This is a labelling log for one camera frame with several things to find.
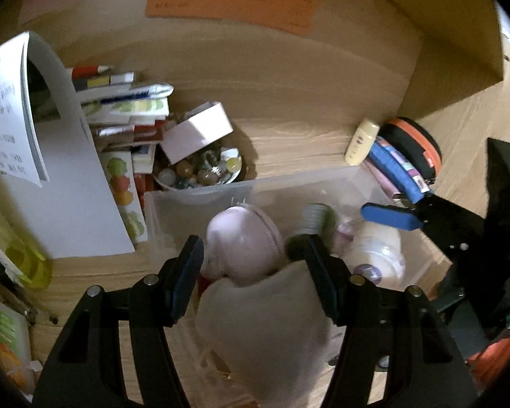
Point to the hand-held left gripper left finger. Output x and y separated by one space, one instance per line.
187 280

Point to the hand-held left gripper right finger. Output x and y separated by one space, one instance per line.
323 276

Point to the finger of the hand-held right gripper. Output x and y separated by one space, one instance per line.
391 216
508 221

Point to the cream round container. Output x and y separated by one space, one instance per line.
378 246

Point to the pink round case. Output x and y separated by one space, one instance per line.
242 242

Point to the clear plastic storage box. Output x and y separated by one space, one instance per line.
187 208

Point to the wooden desktop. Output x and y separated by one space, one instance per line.
89 278

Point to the pink flat pouch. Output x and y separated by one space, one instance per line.
384 180

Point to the small purple round object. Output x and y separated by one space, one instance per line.
367 273

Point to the blue pencil case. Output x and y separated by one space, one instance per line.
397 170

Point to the orange object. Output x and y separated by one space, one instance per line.
499 359

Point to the black orange round case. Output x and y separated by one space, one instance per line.
416 144

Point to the small yellow tube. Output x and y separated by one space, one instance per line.
361 142

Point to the white ceramic bowl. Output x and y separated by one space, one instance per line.
165 185

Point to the pile of glass beads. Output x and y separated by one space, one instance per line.
199 172

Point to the fruit print card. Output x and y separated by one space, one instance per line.
123 191

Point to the white folder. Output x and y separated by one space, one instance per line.
76 204

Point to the small white box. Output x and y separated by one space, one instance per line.
195 131

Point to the yellow-green spray bottle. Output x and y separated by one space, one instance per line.
32 263

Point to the green orange tube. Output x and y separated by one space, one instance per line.
10 340

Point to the stack of books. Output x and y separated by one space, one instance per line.
119 106

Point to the printed white paper sheet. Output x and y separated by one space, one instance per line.
4 106

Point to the orange paper note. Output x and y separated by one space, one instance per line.
229 0

